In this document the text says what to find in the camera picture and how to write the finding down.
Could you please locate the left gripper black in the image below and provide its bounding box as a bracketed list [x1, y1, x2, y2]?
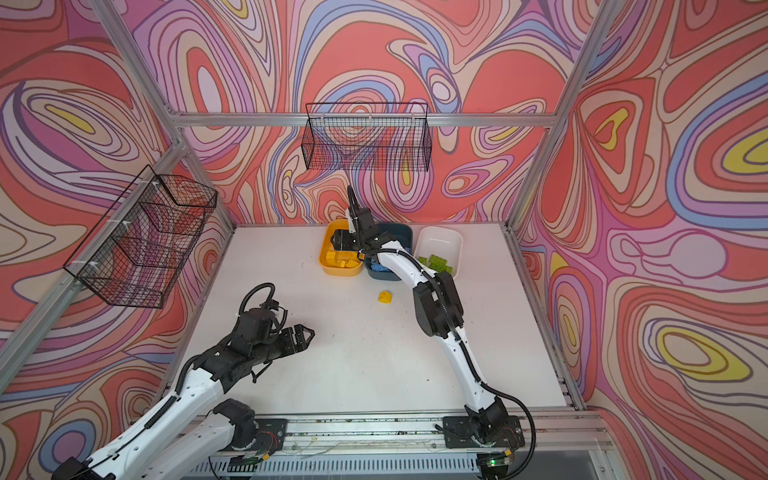
[249, 323, 316, 367]

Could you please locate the yellow lego brick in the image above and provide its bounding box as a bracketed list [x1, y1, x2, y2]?
[325, 250, 360, 269]

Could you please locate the green lego brick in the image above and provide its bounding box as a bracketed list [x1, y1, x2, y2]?
[418, 254, 454, 275]

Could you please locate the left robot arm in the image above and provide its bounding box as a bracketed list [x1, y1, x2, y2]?
[52, 303, 315, 479]

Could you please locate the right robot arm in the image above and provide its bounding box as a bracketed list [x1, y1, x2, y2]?
[346, 186, 509, 446]

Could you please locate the dark teal plastic bin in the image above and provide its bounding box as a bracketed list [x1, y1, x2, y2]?
[364, 223, 413, 281]

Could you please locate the yellow plastic bin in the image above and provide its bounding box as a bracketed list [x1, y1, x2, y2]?
[318, 219, 364, 277]

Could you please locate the yellow lego cube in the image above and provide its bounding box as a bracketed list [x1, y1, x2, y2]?
[378, 291, 393, 304]

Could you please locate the white plastic bin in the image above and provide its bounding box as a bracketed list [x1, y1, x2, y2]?
[414, 226, 463, 277]

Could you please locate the black wire basket back wall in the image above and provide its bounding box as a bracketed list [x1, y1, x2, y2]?
[301, 101, 433, 172]

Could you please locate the black wire basket wall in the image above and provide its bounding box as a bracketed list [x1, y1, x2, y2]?
[301, 101, 433, 172]
[63, 166, 218, 309]

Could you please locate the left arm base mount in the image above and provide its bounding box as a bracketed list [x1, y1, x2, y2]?
[231, 418, 288, 455]

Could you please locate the black wire basket left wall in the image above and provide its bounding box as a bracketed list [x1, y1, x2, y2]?
[63, 166, 218, 309]

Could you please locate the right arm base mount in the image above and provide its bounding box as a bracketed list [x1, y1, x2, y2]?
[435, 416, 526, 451]

